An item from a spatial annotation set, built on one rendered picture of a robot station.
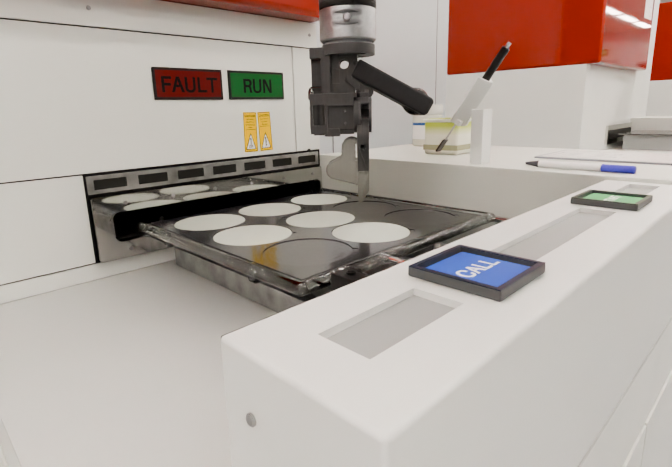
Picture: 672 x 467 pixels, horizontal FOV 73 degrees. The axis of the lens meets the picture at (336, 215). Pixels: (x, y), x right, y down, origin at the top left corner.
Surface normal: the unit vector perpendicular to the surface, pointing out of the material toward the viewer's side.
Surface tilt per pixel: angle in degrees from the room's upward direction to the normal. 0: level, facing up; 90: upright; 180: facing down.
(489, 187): 90
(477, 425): 90
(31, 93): 90
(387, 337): 0
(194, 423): 0
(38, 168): 90
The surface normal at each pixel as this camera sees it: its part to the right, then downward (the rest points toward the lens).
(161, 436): -0.03, -0.97
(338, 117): -0.06, 0.22
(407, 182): -0.71, 0.18
